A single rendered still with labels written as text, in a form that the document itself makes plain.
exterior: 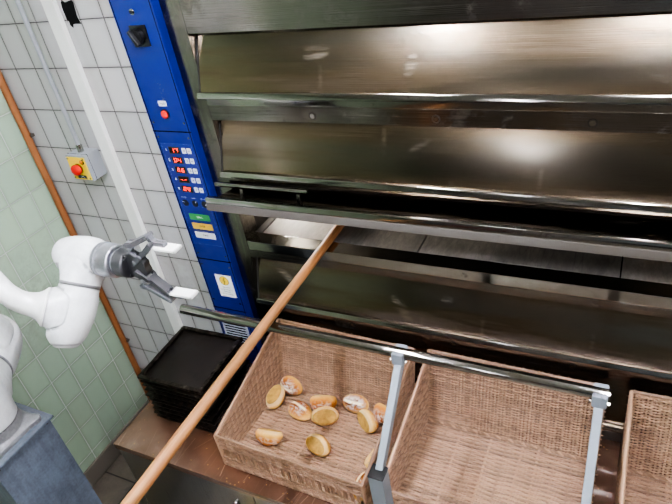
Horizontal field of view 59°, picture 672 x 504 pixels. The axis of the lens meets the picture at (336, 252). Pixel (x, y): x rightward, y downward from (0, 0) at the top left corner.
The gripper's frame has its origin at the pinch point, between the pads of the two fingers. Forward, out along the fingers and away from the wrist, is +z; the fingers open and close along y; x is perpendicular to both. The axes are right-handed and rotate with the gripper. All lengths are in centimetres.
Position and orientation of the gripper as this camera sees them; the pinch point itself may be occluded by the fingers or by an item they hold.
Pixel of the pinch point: (183, 272)
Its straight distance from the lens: 147.1
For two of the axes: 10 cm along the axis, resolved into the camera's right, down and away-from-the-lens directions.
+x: -4.1, 5.6, -7.2
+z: 9.0, 1.2, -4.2
